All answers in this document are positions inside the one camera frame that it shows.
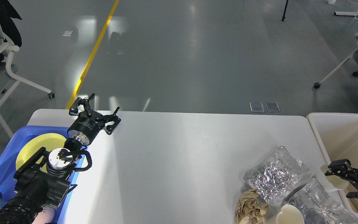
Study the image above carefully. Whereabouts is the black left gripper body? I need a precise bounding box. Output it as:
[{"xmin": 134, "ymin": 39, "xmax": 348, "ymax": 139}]
[{"xmin": 67, "ymin": 117, "xmax": 105, "ymax": 146}]

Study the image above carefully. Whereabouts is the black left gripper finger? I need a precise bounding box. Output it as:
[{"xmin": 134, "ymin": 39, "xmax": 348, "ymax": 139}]
[
  {"xmin": 70, "ymin": 93, "xmax": 96, "ymax": 117},
  {"xmin": 99, "ymin": 106, "xmax": 121, "ymax": 135}
]

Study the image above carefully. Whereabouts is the yellow plate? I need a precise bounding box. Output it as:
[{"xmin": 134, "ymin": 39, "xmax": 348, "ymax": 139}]
[{"xmin": 16, "ymin": 133, "xmax": 66, "ymax": 169}]

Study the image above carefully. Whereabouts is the pink mug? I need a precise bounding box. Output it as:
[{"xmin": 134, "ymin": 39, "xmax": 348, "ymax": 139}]
[{"xmin": 34, "ymin": 206, "xmax": 56, "ymax": 224}]

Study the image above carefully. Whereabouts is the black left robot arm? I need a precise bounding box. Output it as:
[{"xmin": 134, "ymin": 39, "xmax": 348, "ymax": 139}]
[{"xmin": 0, "ymin": 93, "xmax": 121, "ymax": 224}]

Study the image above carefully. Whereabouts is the white plastic bin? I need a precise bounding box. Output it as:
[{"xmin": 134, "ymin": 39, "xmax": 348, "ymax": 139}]
[{"xmin": 307, "ymin": 113, "xmax": 358, "ymax": 217}]

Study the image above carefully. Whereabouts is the clear plastic bag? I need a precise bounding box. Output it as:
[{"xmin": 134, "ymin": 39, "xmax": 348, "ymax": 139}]
[{"xmin": 288, "ymin": 178, "xmax": 358, "ymax": 224}]

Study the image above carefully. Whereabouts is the crumpled aluminium foil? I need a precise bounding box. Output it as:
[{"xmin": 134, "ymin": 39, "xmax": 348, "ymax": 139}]
[{"xmin": 243, "ymin": 146, "xmax": 312, "ymax": 207}]

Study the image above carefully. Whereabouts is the white office chair left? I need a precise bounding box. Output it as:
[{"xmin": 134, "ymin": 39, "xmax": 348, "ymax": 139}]
[{"xmin": 0, "ymin": 24, "xmax": 55, "ymax": 139}]

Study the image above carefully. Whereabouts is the right floor outlet plate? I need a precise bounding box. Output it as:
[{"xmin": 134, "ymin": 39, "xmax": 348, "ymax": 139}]
[{"xmin": 265, "ymin": 102, "xmax": 281, "ymax": 113}]

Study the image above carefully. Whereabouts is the floor outlet plate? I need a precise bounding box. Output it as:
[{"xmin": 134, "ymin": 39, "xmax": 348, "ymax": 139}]
[
  {"xmin": 265, "ymin": 102, "xmax": 281, "ymax": 113},
  {"xmin": 250, "ymin": 102, "xmax": 265, "ymax": 113}
]

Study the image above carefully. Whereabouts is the blue plastic tray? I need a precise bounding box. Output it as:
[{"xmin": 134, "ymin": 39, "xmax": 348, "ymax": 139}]
[{"xmin": 0, "ymin": 125, "xmax": 85, "ymax": 224}]

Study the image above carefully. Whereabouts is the crumpled brown paper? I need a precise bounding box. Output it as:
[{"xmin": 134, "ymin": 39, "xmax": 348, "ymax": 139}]
[{"xmin": 235, "ymin": 189, "xmax": 269, "ymax": 224}]

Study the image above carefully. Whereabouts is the left floor outlet plate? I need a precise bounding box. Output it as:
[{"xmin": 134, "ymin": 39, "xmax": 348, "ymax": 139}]
[{"xmin": 250, "ymin": 102, "xmax": 265, "ymax": 113}]

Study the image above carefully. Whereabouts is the black tripod leg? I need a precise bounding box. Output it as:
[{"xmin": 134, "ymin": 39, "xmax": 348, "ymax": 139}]
[{"xmin": 281, "ymin": 0, "xmax": 289, "ymax": 21}]

